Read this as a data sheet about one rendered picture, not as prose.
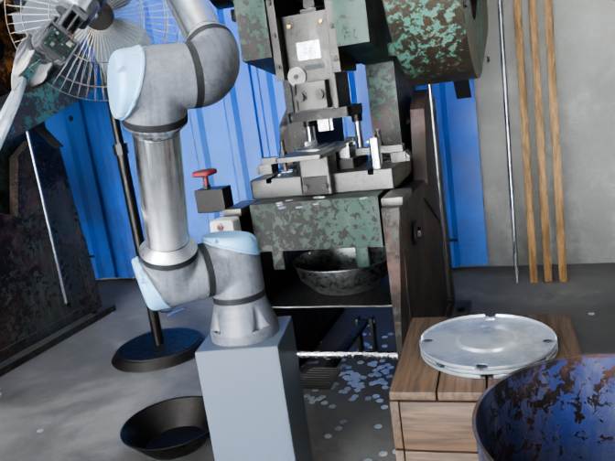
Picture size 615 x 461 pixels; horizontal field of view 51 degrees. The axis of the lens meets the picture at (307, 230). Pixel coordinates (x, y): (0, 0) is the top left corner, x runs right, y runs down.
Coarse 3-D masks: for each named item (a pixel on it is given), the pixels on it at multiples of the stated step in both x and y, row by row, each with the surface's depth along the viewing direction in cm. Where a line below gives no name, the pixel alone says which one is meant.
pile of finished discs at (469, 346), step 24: (432, 336) 147; (456, 336) 145; (480, 336) 141; (504, 336) 140; (528, 336) 139; (552, 336) 138; (432, 360) 135; (456, 360) 132; (480, 360) 131; (504, 360) 130; (528, 360) 128
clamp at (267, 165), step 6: (282, 144) 206; (282, 150) 207; (270, 156) 211; (276, 156) 208; (264, 162) 209; (270, 162) 208; (288, 162) 206; (258, 168) 209; (264, 168) 208; (270, 168) 207; (276, 168) 211; (258, 174) 209; (264, 174) 209
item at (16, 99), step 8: (24, 80) 128; (16, 88) 138; (24, 88) 125; (8, 96) 140; (16, 96) 131; (8, 104) 139; (16, 104) 122; (0, 112) 143; (8, 112) 133; (0, 120) 134; (8, 120) 120; (0, 128) 127; (8, 128) 120; (0, 136) 126; (0, 144) 119
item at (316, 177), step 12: (336, 144) 191; (288, 156) 178; (300, 156) 174; (312, 156) 173; (324, 156) 174; (300, 168) 188; (312, 168) 187; (324, 168) 186; (336, 168) 191; (300, 180) 189; (312, 180) 188; (324, 180) 186; (312, 192) 189; (324, 192) 187
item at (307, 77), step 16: (288, 16) 188; (304, 16) 186; (320, 16) 185; (288, 32) 189; (304, 32) 187; (320, 32) 186; (288, 48) 190; (304, 48) 188; (320, 48) 187; (288, 64) 191; (304, 64) 190; (320, 64) 188; (288, 80) 191; (304, 80) 190; (320, 80) 186; (336, 80) 188; (304, 96) 188; (320, 96) 186; (336, 96) 189
